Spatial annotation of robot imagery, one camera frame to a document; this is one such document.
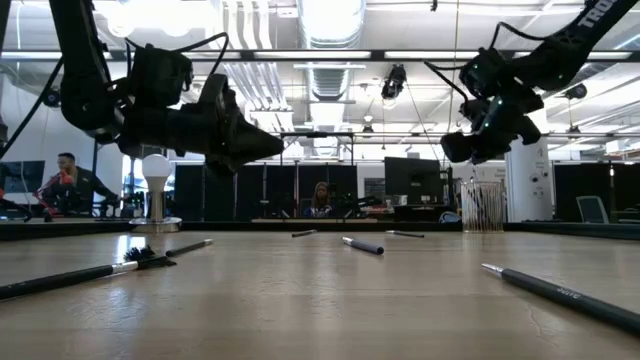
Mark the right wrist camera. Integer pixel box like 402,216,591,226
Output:
458,47,507,99

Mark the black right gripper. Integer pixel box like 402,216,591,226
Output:
439,94,545,165

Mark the black room divider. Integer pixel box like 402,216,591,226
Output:
173,163,359,222
553,162,640,224

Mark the long black hanging cable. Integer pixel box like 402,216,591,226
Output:
0,55,65,160

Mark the large black monitor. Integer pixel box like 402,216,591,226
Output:
383,156,444,206

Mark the overhead camera cable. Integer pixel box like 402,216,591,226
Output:
403,82,444,166

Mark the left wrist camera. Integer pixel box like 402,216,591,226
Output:
124,43,195,109

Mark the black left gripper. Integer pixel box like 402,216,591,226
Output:
119,73,285,177

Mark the person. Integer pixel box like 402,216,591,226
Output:
301,180,337,220
42,152,121,220

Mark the white round column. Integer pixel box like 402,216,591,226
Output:
504,137,554,224

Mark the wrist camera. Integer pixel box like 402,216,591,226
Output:
124,43,195,109
458,47,507,99

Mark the white bulb lamp metal base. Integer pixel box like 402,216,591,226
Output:
128,153,184,235

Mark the black overhead camera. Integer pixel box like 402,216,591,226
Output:
380,63,408,100

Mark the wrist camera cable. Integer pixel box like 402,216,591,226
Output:
423,21,547,101
123,31,231,77

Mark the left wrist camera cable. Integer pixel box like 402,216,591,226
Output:
123,31,231,77

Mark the dark pen with white print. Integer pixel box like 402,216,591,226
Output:
481,262,640,337

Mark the black fan-head brush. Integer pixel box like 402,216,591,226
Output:
0,244,177,302

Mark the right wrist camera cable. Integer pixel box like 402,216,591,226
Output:
423,21,547,101

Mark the silver ceiling air duct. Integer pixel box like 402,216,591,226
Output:
297,0,367,101

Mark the thin black pen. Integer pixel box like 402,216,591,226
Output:
164,238,215,258

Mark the red desk lamp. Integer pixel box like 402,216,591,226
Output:
32,169,75,202

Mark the black computer monitor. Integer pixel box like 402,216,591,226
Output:
0,159,46,195

